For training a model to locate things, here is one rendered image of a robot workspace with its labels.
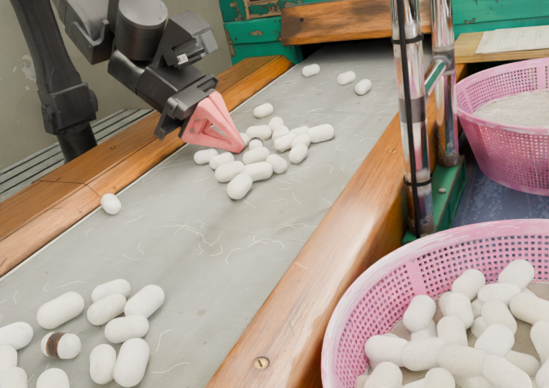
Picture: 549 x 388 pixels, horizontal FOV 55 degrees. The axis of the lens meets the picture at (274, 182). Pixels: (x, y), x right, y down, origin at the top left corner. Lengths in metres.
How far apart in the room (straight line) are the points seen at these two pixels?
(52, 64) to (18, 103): 1.92
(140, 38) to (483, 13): 0.60
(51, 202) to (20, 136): 2.22
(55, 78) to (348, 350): 0.73
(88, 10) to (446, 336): 0.59
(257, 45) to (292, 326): 0.87
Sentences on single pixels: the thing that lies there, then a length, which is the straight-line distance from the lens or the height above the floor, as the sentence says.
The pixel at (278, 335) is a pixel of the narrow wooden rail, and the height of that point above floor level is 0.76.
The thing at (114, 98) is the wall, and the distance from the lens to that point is 2.81.
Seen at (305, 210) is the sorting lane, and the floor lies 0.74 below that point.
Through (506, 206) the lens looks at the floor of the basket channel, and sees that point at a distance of 0.65.
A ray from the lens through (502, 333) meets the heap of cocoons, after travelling 0.38.
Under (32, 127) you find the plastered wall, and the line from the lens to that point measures 2.92.
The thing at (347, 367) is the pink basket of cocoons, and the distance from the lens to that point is 0.36.
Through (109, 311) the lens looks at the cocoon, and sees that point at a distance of 0.46.
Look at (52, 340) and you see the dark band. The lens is 0.44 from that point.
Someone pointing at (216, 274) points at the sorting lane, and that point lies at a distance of 0.48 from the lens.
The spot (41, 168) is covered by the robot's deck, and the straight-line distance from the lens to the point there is 1.12.
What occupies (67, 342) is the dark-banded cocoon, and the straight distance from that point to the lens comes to 0.44.
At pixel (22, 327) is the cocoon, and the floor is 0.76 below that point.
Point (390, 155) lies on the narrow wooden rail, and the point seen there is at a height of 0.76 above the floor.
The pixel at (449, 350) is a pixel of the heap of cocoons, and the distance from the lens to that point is 0.37.
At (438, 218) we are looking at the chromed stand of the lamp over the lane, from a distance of 0.55.
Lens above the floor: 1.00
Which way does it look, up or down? 25 degrees down
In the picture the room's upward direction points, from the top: 12 degrees counter-clockwise
